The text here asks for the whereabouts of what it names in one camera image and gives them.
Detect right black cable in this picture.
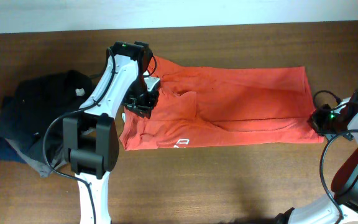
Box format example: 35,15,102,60
312,90,358,224

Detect left black cable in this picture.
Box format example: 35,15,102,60
42,46,158,224

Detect black folded garment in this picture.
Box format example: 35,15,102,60
0,70,94,159

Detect navy blue folded garment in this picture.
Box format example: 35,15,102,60
0,138,25,164

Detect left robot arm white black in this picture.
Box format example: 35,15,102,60
62,42,160,223

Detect black cable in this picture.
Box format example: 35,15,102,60
312,90,358,224
42,46,158,224

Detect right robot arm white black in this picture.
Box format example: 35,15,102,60
273,89,358,224

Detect red orange t-shirt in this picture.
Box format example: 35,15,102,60
120,57,323,151

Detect grey folded garment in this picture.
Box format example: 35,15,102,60
0,110,67,177

